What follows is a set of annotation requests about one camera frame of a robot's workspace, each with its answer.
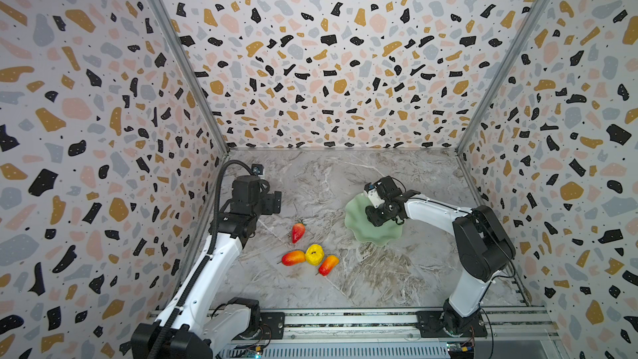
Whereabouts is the red fake strawberry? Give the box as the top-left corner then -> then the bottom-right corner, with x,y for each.
291,223 -> 306,244

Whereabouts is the red orange fake mango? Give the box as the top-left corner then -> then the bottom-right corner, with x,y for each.
318,255 -> 340,277
280,250 -> 306,266

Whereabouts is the yellow fake bell pepper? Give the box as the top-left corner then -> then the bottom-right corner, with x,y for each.
305,244 -> 325,266

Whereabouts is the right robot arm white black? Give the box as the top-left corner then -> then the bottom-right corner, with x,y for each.
364,176 -> 515,337

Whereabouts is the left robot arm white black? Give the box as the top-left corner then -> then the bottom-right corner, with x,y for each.
131,176 -> 282,358

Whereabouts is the light green scalloped bowl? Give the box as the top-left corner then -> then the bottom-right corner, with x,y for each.
344,193 -> 403,247

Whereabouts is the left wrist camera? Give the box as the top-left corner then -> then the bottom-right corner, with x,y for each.
251,164 -> 265,177

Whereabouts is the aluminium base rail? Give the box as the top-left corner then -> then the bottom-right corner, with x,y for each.
136,306 -> 562,359

